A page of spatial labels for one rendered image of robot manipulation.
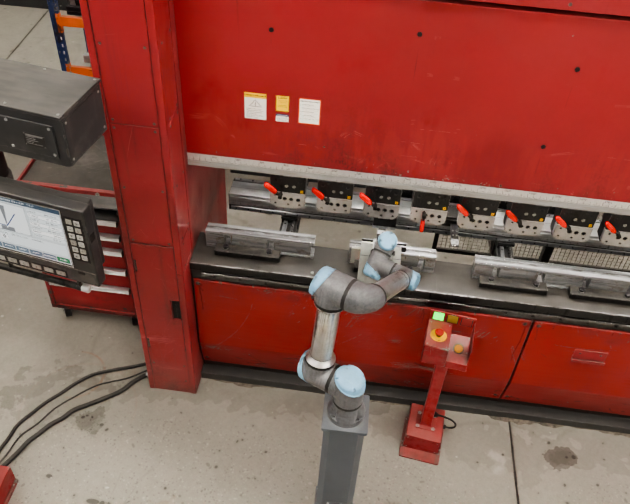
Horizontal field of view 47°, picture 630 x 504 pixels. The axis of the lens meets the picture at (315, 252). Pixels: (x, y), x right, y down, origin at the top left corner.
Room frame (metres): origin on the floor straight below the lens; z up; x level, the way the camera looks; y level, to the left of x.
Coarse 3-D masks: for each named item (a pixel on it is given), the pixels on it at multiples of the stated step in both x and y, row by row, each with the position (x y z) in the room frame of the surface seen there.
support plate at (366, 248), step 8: (368, 248) 2.33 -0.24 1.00; (400, 248) 2.35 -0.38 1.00; (360, 256) 2.28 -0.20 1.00; (368, 256) 2.28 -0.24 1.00; (392, 256) 2.29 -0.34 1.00; (400, 256) 2.30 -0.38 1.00; (360, 264) 2.23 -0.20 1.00; (400, 264) 2.25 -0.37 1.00; (360, 272) 2.18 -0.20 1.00; (360, 280) 2.13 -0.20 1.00; (368, 280) 2.13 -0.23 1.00; (376, 280) 2.14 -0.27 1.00
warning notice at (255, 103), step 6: (246, 96) 2.39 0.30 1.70; (252, 96) 2.39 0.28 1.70; (258, 96) 2.38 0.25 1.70; (264, 96) 2.38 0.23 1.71; (246, 102) 2.39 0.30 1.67; (252, 102) 2.39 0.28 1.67; (258, 102) 2.38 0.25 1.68; (264, 102) 2.38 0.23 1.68; (246, 108) 2.39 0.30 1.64; (252, 108) 2.39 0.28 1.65; (258, 108) 2.38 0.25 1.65; (264, 108) 2.38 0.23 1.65; (246, 114) 2.39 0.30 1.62; (252, 114) 2.39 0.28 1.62; (258, 114) 2.38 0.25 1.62; (264, 114) 2.38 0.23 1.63
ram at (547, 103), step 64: (192, 0) 2.40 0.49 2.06; (256, 0) 2.38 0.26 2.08; (320, 0) 2.37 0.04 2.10; (384, 0) 2.35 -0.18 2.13; (448, 0) 2.35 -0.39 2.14; (192, 64) 2.40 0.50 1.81; (256, 64) 2.38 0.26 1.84; (320, 64) 2.37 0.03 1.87; (384, 64) 2.35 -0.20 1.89; (448, 64) 2.33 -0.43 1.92; (512, 64) 2.31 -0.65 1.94; (576, 64) 2.30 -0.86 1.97; (192, 128) 2.41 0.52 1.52; (256, 128) 2.38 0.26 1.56; (320, 128) 2.36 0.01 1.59; (384, 128) 2.35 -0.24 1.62; (448, 128) 2.33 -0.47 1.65; (512, 128) 2.31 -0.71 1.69; (576, 128) 2.29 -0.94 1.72; (448, 192) 2.32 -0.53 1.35; (576, 192) 2.28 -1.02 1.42
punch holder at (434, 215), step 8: (416, 192) 2.33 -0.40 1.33; (424, 192) 2.33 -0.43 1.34; (416, 200) 2.33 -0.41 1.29; (424, 200) 2.33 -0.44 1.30; (432, 200) 2.33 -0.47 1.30; (440, 200) 2.32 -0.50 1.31; (448, 200) 2.32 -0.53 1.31; (416, 208) 2.33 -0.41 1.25; (424, 208) 2.33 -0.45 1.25; (432, 208) 2.32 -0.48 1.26; (440, 208) 2.32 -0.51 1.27; (416, 216) 2.33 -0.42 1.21; (432, 216) 2.33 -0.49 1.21; (440, 216) 2.33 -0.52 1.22; (440, 224) 2.32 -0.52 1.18
